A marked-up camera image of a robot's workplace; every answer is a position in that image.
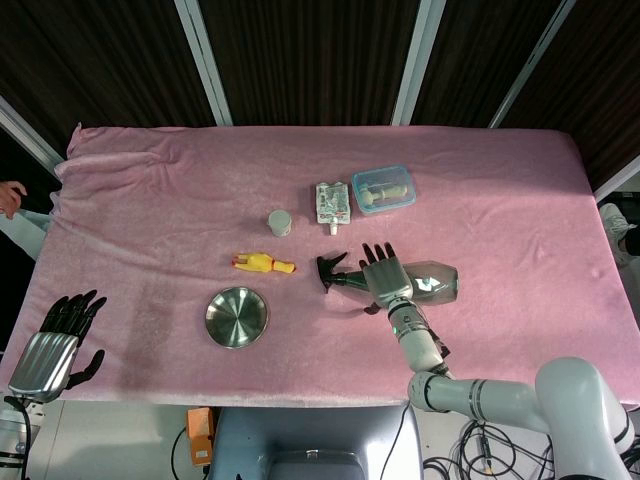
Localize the person's hand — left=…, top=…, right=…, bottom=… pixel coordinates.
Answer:
left=0, top=180, right=29, bottom=220

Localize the round stainless steel bowl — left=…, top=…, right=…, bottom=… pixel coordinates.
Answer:
left=204, top=286, right=270, bottom=350

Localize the person's white-sleeved forearm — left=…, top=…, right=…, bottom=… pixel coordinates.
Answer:
left=0, top=192, right=64, bottom=262

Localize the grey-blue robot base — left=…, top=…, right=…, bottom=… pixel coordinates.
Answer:
left=208, top=405, right=426, bottom=480

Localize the beige dumbbell-shaped object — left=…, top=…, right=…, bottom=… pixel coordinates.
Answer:
left=360, top=185, right=410, bottom=207

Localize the clear blue-rimmed plastic container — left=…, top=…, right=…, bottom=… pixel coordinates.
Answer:
left=351, top=165, right=418, bottom=217

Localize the green spray bottle black nozzle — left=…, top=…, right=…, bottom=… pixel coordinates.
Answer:
left=315, top=251, right=460, bottom=305

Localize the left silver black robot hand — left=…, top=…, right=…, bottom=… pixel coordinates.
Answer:
left=7, top=289, right=108, bottom=403

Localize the black cable bundle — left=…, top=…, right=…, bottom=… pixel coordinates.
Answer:
left=422, top=417, right=556, bottom=480

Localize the orange box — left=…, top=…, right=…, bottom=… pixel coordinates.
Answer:
left=186, top=407, right=215, bottom=468

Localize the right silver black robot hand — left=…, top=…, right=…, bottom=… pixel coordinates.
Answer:
left=358, top=242, right=416, bottom=316

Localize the pink fleece table cloth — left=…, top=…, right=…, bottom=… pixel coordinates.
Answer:
left=8, top=122, right=636, bottom=407

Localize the white sneaker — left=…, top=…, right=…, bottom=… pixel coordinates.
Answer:
left=598, top=202, right=640, bottom=266

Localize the small grey cylindrical can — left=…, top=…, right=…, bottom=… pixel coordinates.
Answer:
left=267, top=209, right=294, bottom=239

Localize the clear packaged item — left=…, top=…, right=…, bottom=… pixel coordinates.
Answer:
left=314, top=181, right=352, bottom=236

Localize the yellow rubber chicken toy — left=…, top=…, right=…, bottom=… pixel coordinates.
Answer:
left=231, top=252, right=297, bottom=276

